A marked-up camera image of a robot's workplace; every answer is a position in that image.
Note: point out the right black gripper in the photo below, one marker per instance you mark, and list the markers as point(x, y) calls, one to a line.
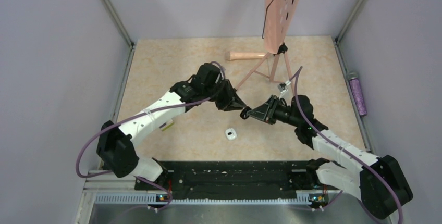
point(266, 112)

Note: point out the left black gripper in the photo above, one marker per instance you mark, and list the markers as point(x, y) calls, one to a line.
point(231, 100)

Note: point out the black earbud charging case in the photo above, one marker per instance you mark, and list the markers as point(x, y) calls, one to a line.
point(244, 113)

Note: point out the white earbud charging case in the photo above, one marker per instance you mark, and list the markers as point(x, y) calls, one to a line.
point(230, 134)

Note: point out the pink music stand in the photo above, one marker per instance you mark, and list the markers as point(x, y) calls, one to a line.
point(278, 15)

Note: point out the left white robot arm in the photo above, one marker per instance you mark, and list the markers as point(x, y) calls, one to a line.
point(118, 141)

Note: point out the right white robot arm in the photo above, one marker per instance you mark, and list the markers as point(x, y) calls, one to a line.
point(378, 183)

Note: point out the purple and wood blocks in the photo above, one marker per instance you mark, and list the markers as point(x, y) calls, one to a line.
point(166, 125)

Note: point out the purple glitter bottle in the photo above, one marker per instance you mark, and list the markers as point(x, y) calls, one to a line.
point(357, 94)

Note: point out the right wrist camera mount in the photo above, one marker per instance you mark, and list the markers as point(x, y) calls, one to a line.
point(283, 88)

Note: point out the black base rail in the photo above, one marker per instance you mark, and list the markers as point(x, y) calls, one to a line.
point(238, 180)

